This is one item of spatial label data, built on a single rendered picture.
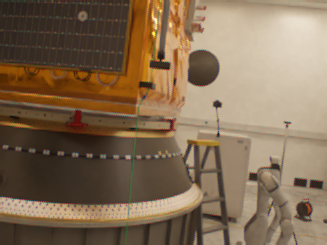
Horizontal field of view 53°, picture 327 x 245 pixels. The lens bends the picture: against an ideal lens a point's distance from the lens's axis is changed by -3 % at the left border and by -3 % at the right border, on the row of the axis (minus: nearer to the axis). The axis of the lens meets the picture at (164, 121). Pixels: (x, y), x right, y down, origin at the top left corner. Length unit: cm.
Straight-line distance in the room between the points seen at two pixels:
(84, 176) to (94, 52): 69
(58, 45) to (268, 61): 868
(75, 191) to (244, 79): 844
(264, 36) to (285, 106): 210
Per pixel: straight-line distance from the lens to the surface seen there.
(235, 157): 592
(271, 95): 1002
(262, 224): 253
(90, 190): 194
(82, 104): 178
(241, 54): 1006
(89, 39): 176
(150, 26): 178
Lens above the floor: 178
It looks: 2 degrees down
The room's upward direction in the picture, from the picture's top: 6 degrees clockwise
